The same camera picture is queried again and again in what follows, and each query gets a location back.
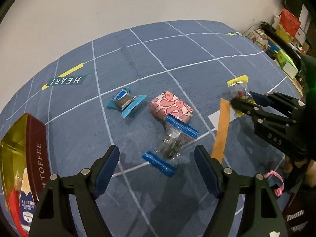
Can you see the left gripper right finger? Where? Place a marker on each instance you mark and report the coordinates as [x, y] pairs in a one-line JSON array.
[[210, 170]]

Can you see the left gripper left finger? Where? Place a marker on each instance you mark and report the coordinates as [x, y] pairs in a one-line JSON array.
[[103, 169]]

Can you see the blue-edged dark snack packet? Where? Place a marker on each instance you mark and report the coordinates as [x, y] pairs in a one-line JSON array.
[[165, 157]]

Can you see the yellow-edged snack packet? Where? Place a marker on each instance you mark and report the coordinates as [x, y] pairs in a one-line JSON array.
[[239, 89]]

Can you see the teal candy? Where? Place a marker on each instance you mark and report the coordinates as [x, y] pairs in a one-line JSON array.
[[125, 102]]

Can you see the pink patterned snack pack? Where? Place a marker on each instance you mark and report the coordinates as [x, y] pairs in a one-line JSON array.
[[169, 104]]

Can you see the red snack packet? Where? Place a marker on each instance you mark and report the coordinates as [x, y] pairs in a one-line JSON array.
[[15, 212]]

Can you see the orange tape strip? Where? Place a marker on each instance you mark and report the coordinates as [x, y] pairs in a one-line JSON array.
[[222, 131]]

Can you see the white paper label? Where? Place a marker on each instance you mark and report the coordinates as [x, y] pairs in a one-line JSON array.
[[214, 118]]

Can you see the green white box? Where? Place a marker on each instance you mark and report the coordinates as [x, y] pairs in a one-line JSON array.
[[286, 64]]

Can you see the pink ribbon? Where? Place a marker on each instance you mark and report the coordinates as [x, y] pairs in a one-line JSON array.
[[278, 182]]

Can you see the red toffee tin box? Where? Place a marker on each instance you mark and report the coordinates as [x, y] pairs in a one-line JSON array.
[[24, 146]]

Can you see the floral ceramic pot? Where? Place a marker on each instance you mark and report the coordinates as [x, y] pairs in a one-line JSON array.
[[258, 37]]

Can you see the blue grid tablecloth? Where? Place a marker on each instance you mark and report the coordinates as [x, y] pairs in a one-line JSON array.
[[155, 91]]

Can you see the red gift bag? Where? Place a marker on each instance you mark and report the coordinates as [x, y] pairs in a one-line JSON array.
[[289, 22]]

